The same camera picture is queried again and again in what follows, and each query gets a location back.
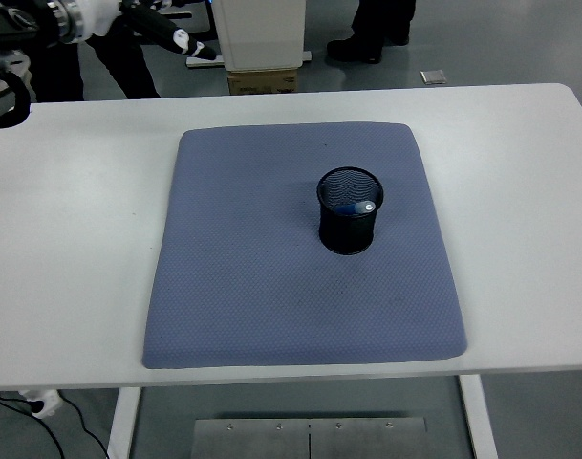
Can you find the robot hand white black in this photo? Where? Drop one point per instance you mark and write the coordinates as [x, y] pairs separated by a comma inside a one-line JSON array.
[[99, 16]]

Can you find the blue marker with clear cap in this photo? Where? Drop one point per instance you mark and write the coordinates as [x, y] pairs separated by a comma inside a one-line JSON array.
[[359, 207]]

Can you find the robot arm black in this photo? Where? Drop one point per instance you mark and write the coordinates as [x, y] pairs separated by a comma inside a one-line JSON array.
[[13, 24]]

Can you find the black mesh pen holder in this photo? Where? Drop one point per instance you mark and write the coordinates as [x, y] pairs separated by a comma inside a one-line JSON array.
[[348, 234]]

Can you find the person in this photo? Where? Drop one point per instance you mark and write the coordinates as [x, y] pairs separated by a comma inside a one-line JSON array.
[[118, 62], [372, 28]]

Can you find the white device with black slot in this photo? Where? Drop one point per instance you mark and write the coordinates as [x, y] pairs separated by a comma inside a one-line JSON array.
[[197, 19]]

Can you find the cardboard box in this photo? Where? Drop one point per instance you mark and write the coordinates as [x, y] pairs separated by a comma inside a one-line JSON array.
[[264, 82]]

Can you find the white flat base bar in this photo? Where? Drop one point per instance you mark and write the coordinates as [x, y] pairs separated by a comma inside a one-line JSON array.
[[307, 55]]

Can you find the blue-grey quilted mat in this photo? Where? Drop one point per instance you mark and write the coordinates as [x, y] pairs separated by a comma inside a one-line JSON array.
[[281, 296]]

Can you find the small grey floor plate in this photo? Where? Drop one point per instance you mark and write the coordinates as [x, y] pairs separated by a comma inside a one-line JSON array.
[[434, 76]]

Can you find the white power strip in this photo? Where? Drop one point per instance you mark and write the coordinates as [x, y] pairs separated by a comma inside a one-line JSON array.
[[46, 401]]

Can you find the white table leg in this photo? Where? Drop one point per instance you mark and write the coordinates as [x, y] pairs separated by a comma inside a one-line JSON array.
[[123, 425], [477, 421]]

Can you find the grey metal plate with screws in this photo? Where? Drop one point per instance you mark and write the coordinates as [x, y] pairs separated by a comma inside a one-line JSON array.
[[309, 440]]

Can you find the white pedestal cabinet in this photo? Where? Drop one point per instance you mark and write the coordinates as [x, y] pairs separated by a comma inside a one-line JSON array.
[[262, 33]]

